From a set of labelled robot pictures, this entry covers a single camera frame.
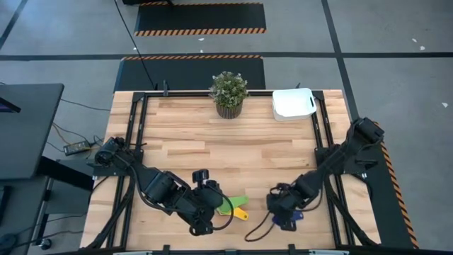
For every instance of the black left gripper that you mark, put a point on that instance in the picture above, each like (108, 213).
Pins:
(201, 205)

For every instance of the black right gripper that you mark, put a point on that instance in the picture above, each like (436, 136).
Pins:
(283, 205)

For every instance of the small indigo measuring cup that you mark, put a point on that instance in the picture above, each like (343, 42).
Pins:
(299, 215)

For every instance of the green measuring cup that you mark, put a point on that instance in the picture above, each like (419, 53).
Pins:
(237, 202)

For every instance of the yellow measuring cup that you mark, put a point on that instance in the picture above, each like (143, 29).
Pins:
(240, 214)

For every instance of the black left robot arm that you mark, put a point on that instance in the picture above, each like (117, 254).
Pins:
(155, 184)

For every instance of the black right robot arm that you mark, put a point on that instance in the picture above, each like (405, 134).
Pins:
(339, 159)

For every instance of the white plastic basket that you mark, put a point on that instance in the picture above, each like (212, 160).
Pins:
(292, 104)

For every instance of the black table clamp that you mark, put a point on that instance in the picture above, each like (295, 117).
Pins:
(166, 249)
(292, 249)
(297, 85)

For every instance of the long narrow striped black mat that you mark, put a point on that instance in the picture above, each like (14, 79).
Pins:
(385, 212)

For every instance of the potted green plant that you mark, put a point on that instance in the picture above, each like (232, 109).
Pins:
(228, 92)

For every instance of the black mat one striped edge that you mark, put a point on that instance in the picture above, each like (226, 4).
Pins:
(184, 74)

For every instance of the black power adapter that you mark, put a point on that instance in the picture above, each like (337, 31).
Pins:
(76, 148)

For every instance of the black caster wheel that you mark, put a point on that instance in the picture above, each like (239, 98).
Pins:
(45, 243)

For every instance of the grey side desk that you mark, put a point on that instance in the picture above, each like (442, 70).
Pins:
(21, 205)

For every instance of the black desk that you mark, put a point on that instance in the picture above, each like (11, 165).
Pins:
(28, 134)

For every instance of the black mat two striped edges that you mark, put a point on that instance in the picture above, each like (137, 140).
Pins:
(198, 16)

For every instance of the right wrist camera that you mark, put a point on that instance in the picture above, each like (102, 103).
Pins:
(288, 225)

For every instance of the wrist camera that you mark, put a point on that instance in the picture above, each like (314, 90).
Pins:
(288, 225)
(200, 176)

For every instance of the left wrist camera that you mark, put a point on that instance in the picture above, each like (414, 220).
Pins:
(200, 176)

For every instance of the black aluminium table frame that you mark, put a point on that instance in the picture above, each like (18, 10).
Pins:
(184, 94)

